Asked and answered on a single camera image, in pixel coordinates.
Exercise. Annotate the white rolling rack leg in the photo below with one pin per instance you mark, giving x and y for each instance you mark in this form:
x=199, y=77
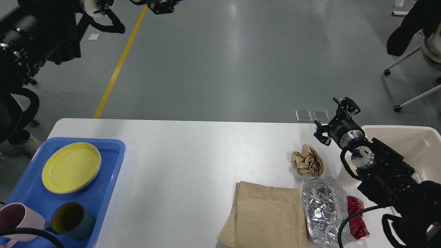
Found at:
x=34, y=122

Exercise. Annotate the floor outlet cover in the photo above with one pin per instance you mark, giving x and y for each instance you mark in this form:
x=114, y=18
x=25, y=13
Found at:
x=321, y=116
x=303, y=116

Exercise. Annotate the brown paper bag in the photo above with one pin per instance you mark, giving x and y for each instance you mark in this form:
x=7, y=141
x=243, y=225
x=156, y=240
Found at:
x=265, y=217

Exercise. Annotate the right floor outlet cover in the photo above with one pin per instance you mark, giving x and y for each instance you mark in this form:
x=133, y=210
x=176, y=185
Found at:
x=321, y=116

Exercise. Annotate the crumpled brown paper ball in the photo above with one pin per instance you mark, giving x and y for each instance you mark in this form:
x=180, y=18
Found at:
x=307, y=161

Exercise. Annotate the dark teal mug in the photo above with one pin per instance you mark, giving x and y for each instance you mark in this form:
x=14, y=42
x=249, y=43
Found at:
x=72, y=220

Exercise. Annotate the crumpled silver foil bag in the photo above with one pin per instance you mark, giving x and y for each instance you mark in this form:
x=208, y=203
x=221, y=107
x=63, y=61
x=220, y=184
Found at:
x=325, y=207

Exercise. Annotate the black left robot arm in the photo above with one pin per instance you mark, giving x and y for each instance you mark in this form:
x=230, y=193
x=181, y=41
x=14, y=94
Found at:
x=38, y=31

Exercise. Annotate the pink plate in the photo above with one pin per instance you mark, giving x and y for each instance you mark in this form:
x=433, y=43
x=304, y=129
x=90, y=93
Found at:
x=79, y=169

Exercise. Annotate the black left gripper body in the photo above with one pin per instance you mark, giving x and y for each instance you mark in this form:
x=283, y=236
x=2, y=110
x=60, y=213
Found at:
x=158, y=6

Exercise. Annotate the person's foot in shoe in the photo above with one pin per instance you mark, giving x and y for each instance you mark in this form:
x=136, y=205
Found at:
x=25, y=140

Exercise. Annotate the white office chair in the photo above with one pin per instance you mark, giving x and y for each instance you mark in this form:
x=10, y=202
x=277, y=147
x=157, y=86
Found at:
x=430, y=51

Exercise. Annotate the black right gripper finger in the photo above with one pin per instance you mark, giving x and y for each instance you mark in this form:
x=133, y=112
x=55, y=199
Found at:
x=322, y=133
x=346, y=109

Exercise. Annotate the red snack wrapper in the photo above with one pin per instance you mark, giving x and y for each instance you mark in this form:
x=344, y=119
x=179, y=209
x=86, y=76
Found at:
x=358, y=228

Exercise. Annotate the left floor outlet cover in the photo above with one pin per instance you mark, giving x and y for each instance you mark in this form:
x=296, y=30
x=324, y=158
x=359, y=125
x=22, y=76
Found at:
x=303, y=116

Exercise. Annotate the pink mug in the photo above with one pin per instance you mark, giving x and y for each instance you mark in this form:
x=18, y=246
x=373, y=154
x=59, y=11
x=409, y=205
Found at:
x=18, y=215

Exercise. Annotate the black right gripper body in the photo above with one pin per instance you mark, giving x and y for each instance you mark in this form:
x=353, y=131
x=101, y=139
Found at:
x=344, y=131

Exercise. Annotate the blue plastic tray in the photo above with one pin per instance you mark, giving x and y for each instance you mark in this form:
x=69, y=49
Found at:
x=95, y=197

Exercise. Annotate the white plastic bin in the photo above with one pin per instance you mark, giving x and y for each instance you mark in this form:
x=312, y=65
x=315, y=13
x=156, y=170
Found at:
x=420, y=146

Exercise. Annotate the yellow plate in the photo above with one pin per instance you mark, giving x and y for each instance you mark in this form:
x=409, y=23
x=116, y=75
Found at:
x=51, y=172

